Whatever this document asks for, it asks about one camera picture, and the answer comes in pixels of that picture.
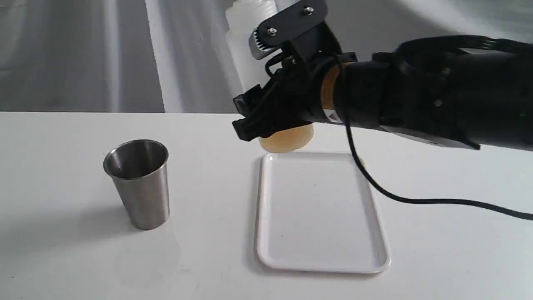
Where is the stainless steel cup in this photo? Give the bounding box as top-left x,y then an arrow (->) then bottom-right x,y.
103,139 -> 171,230

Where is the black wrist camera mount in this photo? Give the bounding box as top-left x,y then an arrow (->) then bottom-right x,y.
248,0 -> 328,60

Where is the white rectangular plastic tray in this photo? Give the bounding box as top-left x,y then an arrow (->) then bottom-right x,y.
255,152 -> 391,275

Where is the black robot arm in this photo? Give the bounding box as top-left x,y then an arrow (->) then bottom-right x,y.
233,23 -> 533,151

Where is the black cable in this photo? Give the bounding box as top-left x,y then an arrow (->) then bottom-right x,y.
333,56 -> 533,220

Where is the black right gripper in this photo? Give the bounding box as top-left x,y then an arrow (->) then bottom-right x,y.
232,25 -> 356,142

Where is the translucent squeeze bottle amber liquid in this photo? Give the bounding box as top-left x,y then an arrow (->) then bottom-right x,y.
225,0 -> 314,154

